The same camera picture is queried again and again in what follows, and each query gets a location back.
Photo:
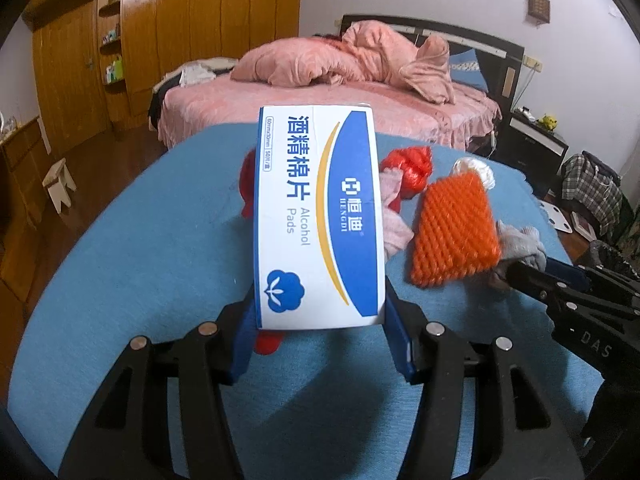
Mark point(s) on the blue table cloth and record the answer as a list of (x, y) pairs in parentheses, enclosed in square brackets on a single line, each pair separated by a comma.
[(170, 251)]

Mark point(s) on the clothes pile on bed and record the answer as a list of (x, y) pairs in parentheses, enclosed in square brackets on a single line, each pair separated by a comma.
[(198, 71)]

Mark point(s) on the pink sock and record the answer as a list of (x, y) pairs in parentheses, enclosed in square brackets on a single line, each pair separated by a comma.
[(396, 234)]

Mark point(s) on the white small stool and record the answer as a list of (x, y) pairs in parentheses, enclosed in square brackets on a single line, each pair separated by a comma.
[(58, 181)]

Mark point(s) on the pink crumpled duvet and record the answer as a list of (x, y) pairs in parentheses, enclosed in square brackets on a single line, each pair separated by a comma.
[(369, 51)]

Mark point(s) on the red sock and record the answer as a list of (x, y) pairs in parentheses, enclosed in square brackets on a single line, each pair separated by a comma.
[(267, 342)]

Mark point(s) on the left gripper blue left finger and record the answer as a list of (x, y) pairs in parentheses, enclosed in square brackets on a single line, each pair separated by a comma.
[(244, 335)]

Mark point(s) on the wooden wardrobe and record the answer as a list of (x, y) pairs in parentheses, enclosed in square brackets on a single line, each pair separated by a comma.
[(96, 61)]

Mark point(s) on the grey sock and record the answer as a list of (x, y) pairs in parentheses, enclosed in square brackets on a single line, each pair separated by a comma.
[(516, 245)]

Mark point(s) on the wall power socket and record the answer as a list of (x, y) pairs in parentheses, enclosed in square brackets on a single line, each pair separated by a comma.
[(532, 63)]

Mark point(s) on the red plastic bag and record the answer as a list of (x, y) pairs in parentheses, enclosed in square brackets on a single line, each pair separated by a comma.
[(416, 166)]

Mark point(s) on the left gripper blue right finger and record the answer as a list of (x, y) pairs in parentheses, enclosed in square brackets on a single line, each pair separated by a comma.
[(398, 328)]

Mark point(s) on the bed with pink sheet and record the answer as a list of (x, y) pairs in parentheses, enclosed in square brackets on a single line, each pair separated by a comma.
[(186, 111)]

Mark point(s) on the brown wall lamp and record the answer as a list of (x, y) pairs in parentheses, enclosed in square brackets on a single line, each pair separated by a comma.
[(539, 10)]

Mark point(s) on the book on floor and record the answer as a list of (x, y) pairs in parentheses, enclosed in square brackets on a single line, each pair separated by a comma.
[(583, 227)]

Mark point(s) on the black nightstand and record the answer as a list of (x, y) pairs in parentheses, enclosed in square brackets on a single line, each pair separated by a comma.
[(531, 149)]

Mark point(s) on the blue pillow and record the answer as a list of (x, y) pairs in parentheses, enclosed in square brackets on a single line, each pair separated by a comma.
[(465, 69)]

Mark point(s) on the wooden side cabinet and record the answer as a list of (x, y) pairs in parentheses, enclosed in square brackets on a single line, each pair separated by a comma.
[(24, 162)]

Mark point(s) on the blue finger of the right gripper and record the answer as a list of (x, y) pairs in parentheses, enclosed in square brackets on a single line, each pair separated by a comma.
[(539, 285), (573, 276)]

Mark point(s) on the white bathroom scale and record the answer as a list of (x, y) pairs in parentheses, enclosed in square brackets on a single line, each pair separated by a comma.
[(556, 218)]

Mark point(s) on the yellow plush toy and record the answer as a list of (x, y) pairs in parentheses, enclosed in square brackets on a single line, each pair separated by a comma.
[(548, 122)]

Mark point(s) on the white blue alcohol pads box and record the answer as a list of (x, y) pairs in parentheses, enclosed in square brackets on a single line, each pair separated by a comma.
[(318, 229)]

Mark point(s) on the orange foam net sleeve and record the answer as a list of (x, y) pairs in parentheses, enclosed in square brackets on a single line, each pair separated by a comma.
[(456, 235)]

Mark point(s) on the plaid bag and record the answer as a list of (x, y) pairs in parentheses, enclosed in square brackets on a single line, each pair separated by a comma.
[(592, 189)]

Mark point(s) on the black bed headboard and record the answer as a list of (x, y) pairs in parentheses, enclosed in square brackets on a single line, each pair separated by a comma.
[(500, 60)]

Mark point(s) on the white crumpled tissue ball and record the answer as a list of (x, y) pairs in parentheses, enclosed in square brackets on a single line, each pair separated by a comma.
[(464, 165)]

